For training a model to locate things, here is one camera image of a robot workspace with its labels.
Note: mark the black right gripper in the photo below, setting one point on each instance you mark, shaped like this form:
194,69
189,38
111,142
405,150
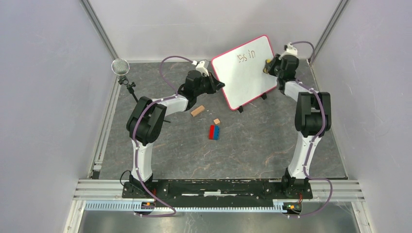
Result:
275,59

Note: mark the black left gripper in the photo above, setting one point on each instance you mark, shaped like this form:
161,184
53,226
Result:
214,86

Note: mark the yellow whiteboard eraser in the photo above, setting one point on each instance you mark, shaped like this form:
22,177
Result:
267,65

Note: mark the pink framed whiteboard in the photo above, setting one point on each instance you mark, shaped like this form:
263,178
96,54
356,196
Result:
241,70

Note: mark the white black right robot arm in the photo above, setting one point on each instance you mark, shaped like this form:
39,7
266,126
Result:
312,120

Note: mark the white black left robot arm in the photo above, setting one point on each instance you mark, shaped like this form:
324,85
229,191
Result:
146,121

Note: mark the long wooden block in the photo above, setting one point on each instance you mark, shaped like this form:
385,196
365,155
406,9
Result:
197,111

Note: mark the blue toy brick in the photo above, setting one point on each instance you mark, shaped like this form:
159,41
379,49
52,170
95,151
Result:
216,132

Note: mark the red toy brick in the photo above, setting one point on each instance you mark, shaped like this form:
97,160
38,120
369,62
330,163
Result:
211,132

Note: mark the aluminium corner profile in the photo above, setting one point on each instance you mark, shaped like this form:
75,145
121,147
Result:
342,4
99,28

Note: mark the silver mesh microphone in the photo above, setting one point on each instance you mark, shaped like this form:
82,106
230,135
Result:
120,66

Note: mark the left aluminium corner profile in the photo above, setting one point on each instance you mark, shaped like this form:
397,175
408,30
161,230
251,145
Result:
99,28

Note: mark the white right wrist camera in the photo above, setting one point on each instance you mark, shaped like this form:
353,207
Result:
289,49

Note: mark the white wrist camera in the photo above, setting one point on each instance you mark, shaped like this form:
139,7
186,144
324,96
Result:
202,67
289,49

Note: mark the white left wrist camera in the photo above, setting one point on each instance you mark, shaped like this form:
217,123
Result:
202,67

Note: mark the black wire whiteboard stand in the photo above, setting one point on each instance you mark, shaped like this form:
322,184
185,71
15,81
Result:
262,96

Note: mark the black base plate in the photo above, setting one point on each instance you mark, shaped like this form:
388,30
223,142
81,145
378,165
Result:
214,192

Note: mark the aluminium rail frame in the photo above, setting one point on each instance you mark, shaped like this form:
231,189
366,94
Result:
107,195

